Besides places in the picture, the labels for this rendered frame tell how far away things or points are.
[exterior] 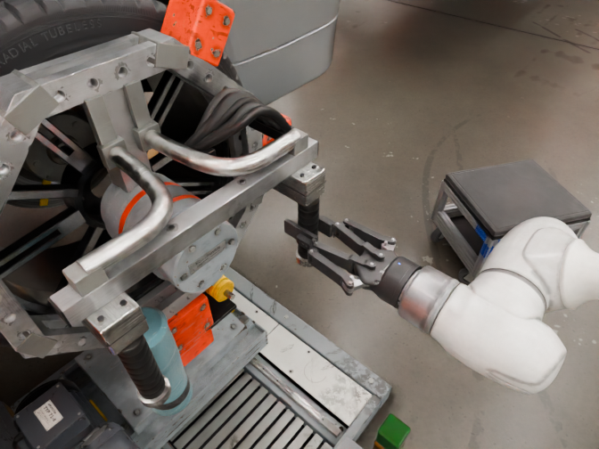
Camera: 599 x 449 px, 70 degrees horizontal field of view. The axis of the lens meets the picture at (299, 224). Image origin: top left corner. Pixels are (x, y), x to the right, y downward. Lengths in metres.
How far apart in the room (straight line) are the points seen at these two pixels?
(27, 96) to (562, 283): 0.72
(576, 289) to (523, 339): 0.12
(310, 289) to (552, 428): 0.89
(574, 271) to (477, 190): 1.06
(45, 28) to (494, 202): 1.43
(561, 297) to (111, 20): 0.74
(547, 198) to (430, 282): 1.21
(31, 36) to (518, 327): 0.72
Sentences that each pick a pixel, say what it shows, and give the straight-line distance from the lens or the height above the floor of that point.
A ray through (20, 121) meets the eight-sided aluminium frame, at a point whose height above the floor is 1.09.
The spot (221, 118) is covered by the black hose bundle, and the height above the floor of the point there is 1.02.
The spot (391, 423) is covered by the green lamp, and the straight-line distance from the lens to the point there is 0.75.
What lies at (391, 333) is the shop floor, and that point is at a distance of 1.62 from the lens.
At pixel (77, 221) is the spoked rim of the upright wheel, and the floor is 0.84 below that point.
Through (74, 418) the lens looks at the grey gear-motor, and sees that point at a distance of 1.10.
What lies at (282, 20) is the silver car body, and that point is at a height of 0.96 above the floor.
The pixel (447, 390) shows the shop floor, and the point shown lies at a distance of 1.56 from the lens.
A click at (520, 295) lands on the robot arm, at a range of 0.65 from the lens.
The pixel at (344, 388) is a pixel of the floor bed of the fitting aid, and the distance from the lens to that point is 1.41.
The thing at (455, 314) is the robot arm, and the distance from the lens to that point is 0.62.
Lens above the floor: 1.35
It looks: 44 degrees down
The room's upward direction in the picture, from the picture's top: straight up
